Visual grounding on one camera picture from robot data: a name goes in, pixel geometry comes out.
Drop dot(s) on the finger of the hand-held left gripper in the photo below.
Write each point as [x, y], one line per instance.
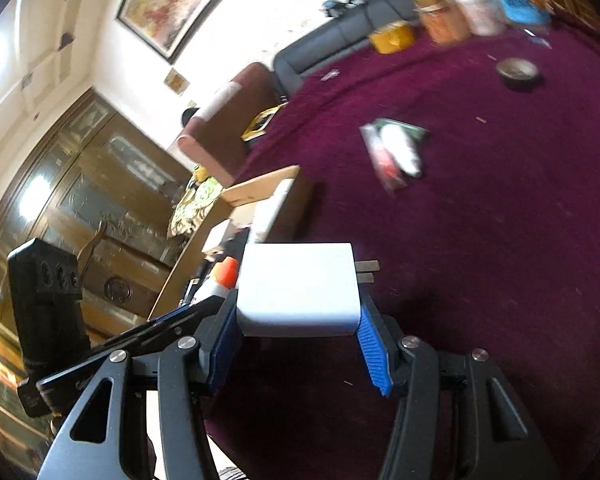
[155, 330]

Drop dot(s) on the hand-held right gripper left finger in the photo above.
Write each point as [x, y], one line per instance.
[225, 345]

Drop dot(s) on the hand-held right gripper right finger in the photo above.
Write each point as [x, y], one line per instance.
[375, 360]

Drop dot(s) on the white bottle with orange cap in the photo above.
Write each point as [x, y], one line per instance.
[222, 275]

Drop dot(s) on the white charger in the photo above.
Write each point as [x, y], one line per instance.
[295, 290]

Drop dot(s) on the wooden box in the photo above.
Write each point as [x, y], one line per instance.
[300, 200]

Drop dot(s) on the wooden glass cabinet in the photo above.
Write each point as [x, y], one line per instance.
[80, 185]

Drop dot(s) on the floral cushion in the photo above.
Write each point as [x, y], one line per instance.
[195, 205]

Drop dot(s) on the red packet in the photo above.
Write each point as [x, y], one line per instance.
[377, 165]

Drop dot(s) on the white tube in green packet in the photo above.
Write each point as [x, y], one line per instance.
[402, 152]

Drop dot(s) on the maroon armchair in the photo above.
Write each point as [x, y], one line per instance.
[225, 130]

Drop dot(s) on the yellow and black book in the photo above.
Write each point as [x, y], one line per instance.
[260, 124]

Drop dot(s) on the small silver wrapper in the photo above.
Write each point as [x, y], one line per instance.
[330, 76]

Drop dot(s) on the black tape roll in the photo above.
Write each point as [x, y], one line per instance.
[517, 76]

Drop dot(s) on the grey sofa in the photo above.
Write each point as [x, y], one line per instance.
[330, 45]

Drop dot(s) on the yellow tape roll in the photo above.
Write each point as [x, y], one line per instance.
[392, 39]

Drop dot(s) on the framed painting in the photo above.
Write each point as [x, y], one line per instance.
[180, 5]

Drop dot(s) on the orange jar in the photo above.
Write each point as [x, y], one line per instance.
[440, 17]

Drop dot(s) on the small clear wrapper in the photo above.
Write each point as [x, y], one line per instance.
[539, 43]

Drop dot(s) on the white jar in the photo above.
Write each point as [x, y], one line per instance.
[480, 7]

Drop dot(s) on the small wall picture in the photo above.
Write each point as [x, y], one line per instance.
[175, 81]

